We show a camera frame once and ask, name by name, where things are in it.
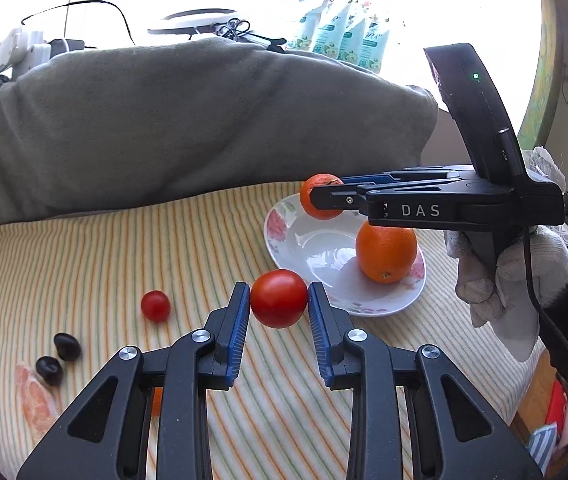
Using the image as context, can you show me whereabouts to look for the dark grape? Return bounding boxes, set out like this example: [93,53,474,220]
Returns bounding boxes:
[36,356,63,387]
[54,332,82,362]

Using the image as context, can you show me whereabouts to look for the peeled grapefruit segment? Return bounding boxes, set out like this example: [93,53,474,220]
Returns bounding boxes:
[15,364,62,436]

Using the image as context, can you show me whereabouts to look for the large red tomato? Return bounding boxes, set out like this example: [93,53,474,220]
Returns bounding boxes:
[250,269,309,329]

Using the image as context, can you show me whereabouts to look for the person's right hand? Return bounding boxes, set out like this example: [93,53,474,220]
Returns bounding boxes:
[444,146,568,363]

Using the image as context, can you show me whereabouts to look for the grey pillow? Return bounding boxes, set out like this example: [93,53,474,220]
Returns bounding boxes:
[0,35,439,231]

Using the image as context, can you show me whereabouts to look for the large orange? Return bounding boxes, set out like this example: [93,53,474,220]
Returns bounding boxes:
[355,222,419,285]

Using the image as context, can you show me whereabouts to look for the blue striped cloth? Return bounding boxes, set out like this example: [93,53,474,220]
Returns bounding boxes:
[529,422,560,471]

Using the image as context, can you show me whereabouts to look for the black scissors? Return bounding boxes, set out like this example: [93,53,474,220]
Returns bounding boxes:
[216,18,253,40]

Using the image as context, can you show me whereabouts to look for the mandarin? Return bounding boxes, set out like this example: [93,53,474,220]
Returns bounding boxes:
[300,173,345,221]

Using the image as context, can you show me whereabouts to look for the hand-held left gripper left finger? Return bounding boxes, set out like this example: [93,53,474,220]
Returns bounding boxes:
[16,281,252,480]

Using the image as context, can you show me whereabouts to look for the white ring light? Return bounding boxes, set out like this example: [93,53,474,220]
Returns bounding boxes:
[147,8,237,38]

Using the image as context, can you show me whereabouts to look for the thin black cable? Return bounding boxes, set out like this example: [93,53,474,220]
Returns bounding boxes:
[21,0,137,46]

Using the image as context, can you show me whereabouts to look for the red packet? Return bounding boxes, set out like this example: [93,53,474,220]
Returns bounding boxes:
[546,380,568,426]

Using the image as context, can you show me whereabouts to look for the small cherry tomato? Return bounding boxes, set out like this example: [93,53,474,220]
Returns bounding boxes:
[140,290,171,323]

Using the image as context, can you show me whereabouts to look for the white floral plate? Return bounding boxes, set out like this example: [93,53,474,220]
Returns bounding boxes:
[264,192,427,317]

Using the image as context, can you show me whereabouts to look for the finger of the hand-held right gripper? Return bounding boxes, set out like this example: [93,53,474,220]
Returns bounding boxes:
[309,178,447,221]
[339,167,460,187]

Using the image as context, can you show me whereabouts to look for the striped bed sheet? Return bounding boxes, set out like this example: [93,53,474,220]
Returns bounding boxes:
[0,180,550,480]

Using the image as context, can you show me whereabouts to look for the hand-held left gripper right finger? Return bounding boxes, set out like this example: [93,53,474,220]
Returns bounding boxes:
[308,281,545,480]

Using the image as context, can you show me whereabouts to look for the black power adapter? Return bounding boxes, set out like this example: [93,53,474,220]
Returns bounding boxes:
[48,37,87,56]

